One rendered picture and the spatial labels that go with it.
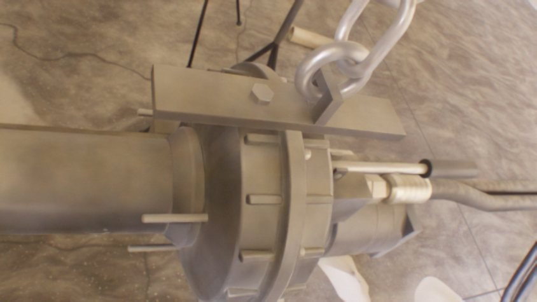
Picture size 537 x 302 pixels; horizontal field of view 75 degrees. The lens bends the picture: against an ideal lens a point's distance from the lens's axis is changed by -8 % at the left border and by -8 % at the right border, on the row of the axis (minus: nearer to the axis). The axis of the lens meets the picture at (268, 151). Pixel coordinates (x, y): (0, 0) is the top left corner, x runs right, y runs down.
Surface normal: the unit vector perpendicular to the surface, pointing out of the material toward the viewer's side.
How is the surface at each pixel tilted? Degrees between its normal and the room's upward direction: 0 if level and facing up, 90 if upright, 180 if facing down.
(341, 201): 90
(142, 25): 0
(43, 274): 0
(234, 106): 0
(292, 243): 48
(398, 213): 26
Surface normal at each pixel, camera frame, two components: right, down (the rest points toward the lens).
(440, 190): 0.41, 0.07
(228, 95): 0.40, -0.56
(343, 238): 0.40, 0.37
